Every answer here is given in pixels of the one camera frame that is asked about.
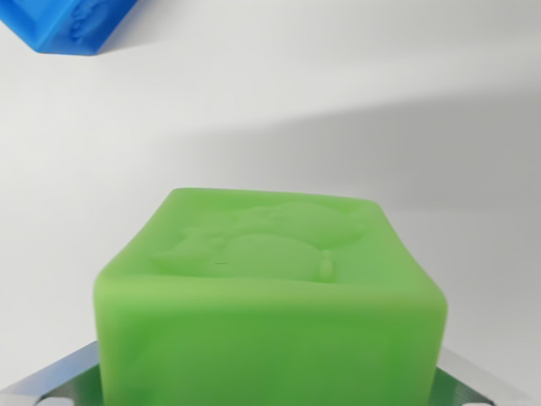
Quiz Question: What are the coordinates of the gripper left finger with silver black pad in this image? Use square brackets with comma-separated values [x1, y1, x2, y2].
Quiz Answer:
[0, 340, 105, 406]

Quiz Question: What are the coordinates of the green cube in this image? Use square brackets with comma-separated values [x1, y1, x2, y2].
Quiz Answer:
[92, 188, 448, 406]

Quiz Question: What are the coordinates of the blue cube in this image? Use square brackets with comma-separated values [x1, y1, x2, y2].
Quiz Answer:
[0, 0, 142, 56]

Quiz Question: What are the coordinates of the gripper right finger with silver black pad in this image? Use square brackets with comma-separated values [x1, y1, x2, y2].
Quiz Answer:
[429, 347, 541, 406]

